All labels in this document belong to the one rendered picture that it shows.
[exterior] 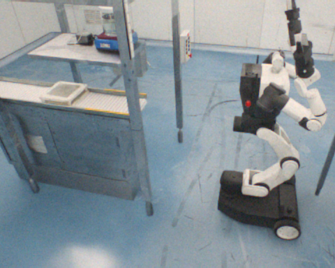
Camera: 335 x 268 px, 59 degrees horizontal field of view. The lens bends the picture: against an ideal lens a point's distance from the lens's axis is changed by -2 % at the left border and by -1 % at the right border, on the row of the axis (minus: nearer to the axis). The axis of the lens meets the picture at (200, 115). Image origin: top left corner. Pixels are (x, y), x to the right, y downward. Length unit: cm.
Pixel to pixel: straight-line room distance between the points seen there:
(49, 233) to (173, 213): 99
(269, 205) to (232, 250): 45
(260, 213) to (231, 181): 33
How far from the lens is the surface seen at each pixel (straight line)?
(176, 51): 268
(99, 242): 257
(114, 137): 226
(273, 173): 234
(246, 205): 247
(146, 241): 249
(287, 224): 240
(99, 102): 226
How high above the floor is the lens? 209
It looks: 35 degrees down
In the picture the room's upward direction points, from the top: straight up
